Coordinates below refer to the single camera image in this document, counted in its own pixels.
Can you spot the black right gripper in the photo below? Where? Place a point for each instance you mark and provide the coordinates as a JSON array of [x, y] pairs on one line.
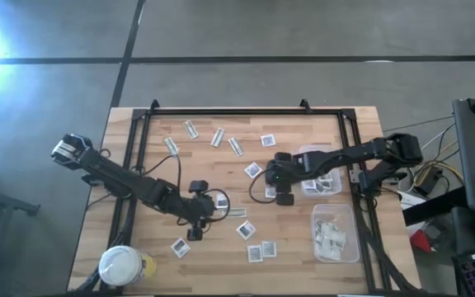
[[283, 171]]

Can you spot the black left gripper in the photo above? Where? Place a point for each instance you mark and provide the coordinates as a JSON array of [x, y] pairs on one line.
[[198, 208]]

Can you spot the white green bandage packet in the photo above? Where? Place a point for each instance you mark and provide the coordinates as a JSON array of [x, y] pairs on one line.
[[322, 227], [334, 254], [236, 146], [191, 129], [236, 212], [337, 238], [172, 146], [323, 247], [218, 137]]

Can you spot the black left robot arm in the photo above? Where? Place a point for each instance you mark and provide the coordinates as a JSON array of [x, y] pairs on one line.
[[118, 177]]

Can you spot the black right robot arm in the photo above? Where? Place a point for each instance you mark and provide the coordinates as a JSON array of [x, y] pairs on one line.
[[357, 152]]

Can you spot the clear plastic container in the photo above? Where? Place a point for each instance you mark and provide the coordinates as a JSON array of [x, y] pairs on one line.
[[305, 148], [351, 214]]

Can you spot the yellow container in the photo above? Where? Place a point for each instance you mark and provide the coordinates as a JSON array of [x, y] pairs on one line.
[[151, 266]]

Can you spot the black power box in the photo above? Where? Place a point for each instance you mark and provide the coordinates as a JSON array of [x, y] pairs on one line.
[[429, 181]]

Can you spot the red object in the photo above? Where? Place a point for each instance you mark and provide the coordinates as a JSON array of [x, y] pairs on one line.
[[420, 241]]

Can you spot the black beam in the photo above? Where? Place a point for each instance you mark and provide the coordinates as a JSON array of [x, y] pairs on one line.
[[435, 206]]

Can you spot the black metal stand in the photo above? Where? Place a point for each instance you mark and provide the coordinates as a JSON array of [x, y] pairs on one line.
[[15, 206]]

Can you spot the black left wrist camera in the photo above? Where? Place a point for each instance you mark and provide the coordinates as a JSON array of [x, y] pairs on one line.
[[198, 186]]

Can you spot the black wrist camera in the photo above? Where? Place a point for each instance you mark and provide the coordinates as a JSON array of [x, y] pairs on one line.
[[198, 186], [285, 198]]

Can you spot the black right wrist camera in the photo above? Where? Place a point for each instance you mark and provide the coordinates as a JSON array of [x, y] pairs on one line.
[[285, 198]]

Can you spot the grey mounting bracket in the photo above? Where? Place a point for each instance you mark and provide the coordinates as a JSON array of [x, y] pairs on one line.
[[355, 175]]

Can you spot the black metal rig frame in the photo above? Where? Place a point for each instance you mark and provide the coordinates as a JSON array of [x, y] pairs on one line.
[[241, 111]]

